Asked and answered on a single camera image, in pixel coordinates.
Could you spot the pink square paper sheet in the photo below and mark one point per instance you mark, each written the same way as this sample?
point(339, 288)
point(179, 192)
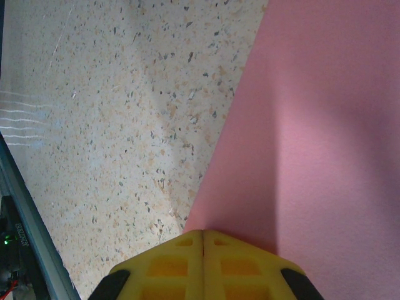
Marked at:
point(312, 125)

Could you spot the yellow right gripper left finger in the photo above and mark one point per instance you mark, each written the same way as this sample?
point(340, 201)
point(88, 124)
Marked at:
point(175, 268)

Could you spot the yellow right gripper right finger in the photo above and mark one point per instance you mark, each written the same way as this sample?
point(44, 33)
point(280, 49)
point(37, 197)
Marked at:
point(237, 268)

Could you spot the aluminium table rail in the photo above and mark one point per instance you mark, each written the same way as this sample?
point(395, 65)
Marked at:
point(34, 234)

